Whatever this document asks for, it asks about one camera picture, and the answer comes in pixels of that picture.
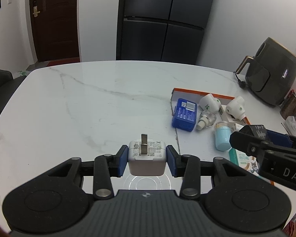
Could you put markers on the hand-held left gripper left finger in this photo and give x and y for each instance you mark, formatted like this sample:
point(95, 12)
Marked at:
point(122, 160)

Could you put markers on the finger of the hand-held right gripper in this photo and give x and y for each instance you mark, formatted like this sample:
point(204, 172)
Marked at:
point(278, 139)
point(246, 144)

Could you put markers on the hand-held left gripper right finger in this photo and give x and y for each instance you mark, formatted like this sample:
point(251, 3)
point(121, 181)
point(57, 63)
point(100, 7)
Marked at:
point(171, 160)

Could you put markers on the black charger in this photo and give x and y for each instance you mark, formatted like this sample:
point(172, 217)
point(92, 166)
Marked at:
point(255, 130)

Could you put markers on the teal printed carton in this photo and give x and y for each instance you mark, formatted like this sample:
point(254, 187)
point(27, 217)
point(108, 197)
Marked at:
point(241, 160)

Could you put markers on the white cube charger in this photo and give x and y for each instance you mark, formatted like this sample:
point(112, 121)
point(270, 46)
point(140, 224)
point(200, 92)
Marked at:
point(148, 160)

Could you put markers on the light blue toothpick holder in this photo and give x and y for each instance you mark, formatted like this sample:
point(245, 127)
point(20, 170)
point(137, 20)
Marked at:
point(222, 138)

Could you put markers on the white plug-in repellent heater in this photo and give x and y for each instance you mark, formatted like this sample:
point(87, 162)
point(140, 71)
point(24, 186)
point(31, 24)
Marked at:
point(236, 107)
point(207, 102)

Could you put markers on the clear liquid refill bottle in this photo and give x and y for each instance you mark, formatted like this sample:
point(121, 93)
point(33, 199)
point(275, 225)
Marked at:
point(207, 119)

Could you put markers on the blue plastic box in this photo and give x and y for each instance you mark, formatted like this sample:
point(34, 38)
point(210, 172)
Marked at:
point(185, 114)

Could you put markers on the orange white box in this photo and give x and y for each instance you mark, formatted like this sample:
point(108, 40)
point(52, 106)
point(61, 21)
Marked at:
point(181, 94)

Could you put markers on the crumpled white plastic bag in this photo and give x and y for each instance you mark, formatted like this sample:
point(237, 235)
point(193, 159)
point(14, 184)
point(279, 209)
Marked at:
point(293, 126)

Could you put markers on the glass spice jar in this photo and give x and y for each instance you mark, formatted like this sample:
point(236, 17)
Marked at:
point(292, 103)

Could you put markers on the dark grey air fryer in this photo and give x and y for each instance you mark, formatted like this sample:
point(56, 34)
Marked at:
point(271, 74)

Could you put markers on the red door mat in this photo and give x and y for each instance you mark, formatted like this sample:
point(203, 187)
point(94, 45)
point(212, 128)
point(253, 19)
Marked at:
point(64, 61)

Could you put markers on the white and green bag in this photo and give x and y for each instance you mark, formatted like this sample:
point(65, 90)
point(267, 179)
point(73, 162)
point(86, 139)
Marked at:
point(21, 73)

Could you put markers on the dark grey refrigerator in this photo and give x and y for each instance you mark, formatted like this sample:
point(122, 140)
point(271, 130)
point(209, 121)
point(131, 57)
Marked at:
point(162, 22)

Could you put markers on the dark grey chair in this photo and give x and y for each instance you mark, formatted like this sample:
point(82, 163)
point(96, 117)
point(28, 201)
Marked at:
point(1, 91)

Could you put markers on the dark brown door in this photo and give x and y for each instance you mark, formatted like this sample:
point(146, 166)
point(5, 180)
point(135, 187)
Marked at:
point(56, 24)

